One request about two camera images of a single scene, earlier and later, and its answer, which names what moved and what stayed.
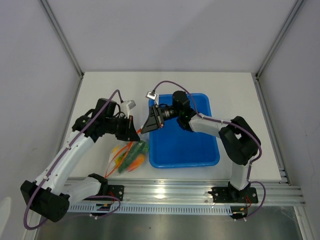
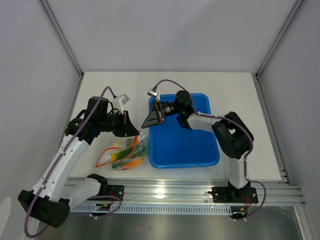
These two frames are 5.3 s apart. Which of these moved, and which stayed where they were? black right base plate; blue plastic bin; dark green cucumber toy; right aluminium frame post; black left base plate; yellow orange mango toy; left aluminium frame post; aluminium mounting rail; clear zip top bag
Moved: dark green cucumber toy; yellow orange mango toy; clear zip top bag
Stayed: right aluminium frame post; black left base plate; blue plastic bin; aluminium mounting rail; black right base plate; left aluminium frame post
